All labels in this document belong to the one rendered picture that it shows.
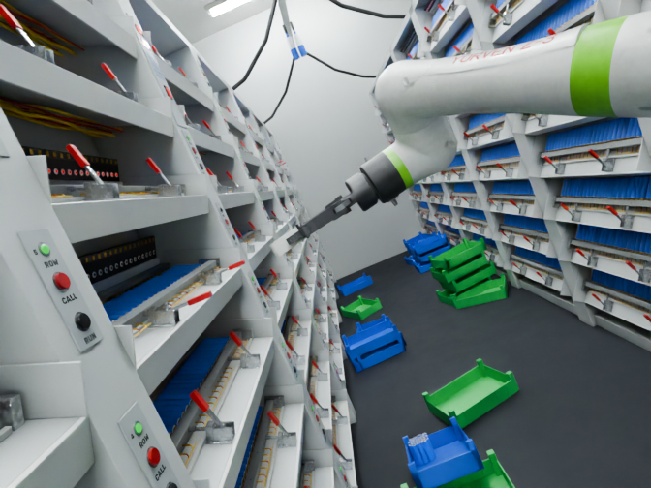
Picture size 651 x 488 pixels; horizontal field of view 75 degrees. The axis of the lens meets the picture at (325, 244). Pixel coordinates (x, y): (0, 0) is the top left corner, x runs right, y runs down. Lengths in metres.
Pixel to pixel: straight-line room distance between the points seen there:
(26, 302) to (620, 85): 0.65
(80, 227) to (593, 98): 0.63
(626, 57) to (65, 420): 0.67
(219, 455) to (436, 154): 0.63
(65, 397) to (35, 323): 0.07
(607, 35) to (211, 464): 0.74
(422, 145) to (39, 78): 0.61
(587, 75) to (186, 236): 0.88
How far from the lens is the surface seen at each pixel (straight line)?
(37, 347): 0.45
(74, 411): 0.45
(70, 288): 0.48
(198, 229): 1.10
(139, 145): 1.14
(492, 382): 1.94
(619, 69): 0.62
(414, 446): 1.59
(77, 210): 0.57
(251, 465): 0.95
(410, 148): 0.85
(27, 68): 0.67
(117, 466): 0.47
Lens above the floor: 1.00
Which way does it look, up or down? 7 degrees down
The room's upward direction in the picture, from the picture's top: 23 degrees counter-clockwise
